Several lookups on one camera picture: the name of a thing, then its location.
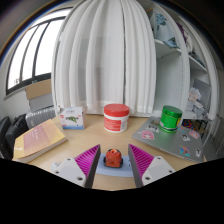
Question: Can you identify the orange charger block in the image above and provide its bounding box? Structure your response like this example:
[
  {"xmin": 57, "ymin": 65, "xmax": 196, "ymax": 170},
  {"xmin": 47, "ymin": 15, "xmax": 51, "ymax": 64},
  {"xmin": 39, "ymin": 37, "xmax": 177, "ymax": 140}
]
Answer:
[{"xmin": 103, "ymin": 148, "xmax": 124, "ymax": 169}]

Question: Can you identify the black bag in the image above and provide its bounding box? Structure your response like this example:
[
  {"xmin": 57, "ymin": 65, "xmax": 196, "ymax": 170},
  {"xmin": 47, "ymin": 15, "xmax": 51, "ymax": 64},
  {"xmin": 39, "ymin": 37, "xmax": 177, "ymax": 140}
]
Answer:
[{"xmin": 0, "ymin": 114, "xmax": 29, "ymax": 160}]

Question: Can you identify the small white printed box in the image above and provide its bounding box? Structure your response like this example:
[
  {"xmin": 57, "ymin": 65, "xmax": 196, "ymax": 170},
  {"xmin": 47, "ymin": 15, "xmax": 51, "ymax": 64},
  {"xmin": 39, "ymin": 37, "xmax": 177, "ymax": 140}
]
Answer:
[{"xmin": 59, "ymin": 106, "xmax": 86, "ymax": 130}]

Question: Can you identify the grey ribbed suitcase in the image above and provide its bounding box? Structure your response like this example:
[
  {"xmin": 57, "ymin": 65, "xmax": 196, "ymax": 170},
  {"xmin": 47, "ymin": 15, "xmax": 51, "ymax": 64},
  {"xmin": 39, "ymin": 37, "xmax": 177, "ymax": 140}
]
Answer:
[{"xmin": 24, "ymin": 105, "xmax": 57, "ymax": 129}]

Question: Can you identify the green round tin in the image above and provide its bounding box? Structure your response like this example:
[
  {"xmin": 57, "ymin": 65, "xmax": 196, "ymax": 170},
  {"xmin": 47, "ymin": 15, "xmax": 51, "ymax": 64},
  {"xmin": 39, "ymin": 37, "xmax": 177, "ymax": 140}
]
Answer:
[{"xmin": 158, "ymin": 105, "xmax": 184, "ymax": 134}]

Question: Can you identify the grey storage box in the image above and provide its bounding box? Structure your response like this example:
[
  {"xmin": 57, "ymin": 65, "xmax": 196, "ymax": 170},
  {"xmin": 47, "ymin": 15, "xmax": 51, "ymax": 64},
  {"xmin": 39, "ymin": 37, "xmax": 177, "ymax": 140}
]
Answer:
[{"xmin": 28, "ymin": 93, "xmax": 54, "ymax": 113}]

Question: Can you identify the black-framed window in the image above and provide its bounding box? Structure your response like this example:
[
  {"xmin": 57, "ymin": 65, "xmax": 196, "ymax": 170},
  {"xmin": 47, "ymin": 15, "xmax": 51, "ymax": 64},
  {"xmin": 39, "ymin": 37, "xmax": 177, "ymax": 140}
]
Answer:
[{"xmin": 4, "ymin": 8, "xmax": 73, "ymax": 98}]

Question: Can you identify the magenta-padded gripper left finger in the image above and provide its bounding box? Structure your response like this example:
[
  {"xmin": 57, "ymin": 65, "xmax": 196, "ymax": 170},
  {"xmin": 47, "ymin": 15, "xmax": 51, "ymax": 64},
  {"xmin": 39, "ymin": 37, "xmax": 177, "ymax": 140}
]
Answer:
[{"xmin": 52, "ymin": 143, "xmax": 102, "ymax": 190}]

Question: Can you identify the white curtain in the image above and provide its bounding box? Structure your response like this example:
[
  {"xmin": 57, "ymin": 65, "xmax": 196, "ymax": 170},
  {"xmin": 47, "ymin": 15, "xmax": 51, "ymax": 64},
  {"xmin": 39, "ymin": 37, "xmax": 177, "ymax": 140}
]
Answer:
[{"xmin": 51, "ymin": 0, "xmax": 158, "ymax": 116}]

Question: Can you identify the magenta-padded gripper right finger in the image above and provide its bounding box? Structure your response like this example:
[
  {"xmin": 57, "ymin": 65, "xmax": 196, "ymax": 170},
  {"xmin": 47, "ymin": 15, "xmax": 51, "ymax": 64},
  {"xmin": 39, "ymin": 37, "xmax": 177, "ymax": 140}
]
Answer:
[{"xmin": 127, "ymin": 143, "xmax": 177, "ymax": 189}]

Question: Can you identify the brown cardboard box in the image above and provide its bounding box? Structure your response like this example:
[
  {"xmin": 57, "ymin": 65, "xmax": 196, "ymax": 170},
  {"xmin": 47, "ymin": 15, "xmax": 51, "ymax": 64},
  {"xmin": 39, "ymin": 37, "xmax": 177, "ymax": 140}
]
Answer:
[{"xmin": 24, "ymin": 78, "xmax": 53, "ymax": 100}]

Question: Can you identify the silver laptop with stickers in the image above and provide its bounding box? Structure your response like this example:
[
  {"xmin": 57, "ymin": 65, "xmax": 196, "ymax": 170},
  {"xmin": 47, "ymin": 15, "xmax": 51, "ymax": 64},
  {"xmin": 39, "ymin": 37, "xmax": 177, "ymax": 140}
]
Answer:
[{"xmin": 131, "ymin": 115, "xmax": 205, "ymax": 164}]

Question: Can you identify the white jar with red lid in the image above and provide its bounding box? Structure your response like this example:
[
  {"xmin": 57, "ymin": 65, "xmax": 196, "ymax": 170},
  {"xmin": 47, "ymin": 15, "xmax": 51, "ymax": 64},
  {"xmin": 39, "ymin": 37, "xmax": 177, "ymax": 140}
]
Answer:
[{"xmin": 103, "ymin": 103, "xmax": 131, "ymax": 134}]

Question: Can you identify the yellow paperback book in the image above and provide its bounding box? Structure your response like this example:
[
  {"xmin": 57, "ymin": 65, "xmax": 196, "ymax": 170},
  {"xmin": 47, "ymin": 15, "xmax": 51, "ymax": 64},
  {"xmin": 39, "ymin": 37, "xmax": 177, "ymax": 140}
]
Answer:
[{"xmin": 12, "ymin": 118, "xmax": 69, "ymax": 164}]

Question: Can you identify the white shelf unit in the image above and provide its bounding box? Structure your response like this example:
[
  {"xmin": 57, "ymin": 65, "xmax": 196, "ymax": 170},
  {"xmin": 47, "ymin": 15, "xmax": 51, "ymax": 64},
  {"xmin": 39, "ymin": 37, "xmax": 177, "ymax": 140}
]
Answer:
[{"xmin": 139, "ymin": 3, "xmax": 221, "ymax": 134}]

